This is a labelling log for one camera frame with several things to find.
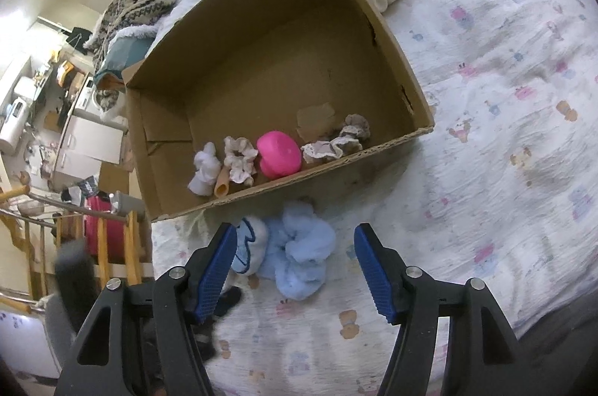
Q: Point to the red suitcase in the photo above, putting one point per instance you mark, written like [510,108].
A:
[100,232]

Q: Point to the white printed bedsheet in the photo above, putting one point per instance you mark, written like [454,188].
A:
[490,144]

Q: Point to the grey container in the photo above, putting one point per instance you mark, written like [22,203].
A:
[125,202]

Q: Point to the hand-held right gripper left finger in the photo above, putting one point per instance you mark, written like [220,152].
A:
[215,270]

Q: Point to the fluffy blue scrunchie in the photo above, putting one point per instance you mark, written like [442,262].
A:
[301,256]

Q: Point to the white washing machine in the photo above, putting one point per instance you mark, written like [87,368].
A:
[88,97]

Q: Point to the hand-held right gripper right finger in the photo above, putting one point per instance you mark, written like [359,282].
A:
[373,274]

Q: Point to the blue white plush toy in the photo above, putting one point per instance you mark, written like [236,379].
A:
[250,249]

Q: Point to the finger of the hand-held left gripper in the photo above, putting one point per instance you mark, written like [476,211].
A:
[229,301]

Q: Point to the teal pillow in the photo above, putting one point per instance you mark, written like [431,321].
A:
[121,53]

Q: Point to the black printed bag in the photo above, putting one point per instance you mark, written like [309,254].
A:
[86,188]

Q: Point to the brown cardboard box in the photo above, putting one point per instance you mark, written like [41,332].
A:
[243,64]

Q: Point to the white kitchen appliance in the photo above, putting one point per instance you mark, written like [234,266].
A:
[14,116]

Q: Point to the pink silicone sponge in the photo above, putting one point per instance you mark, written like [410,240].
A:
[280,155]

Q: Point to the yellow wooden rack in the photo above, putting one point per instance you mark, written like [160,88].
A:
[133,246]

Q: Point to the wooden railing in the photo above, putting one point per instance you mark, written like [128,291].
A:
[18,214]

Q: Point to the brown lace scrunchie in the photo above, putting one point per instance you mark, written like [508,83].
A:
[334,144]

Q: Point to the orange fabric tube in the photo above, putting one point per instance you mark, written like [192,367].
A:
[222,183]

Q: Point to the cream scrunchie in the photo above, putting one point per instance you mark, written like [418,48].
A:
[240,158]

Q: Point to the black hanging clothing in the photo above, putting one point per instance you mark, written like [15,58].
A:
[79,36]

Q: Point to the white sock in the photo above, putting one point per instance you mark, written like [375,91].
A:
[204,169]

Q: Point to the person's grey clothing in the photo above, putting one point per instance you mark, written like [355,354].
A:
[560,340]

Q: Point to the white kitchen cabinets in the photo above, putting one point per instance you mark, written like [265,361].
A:
[86,148]

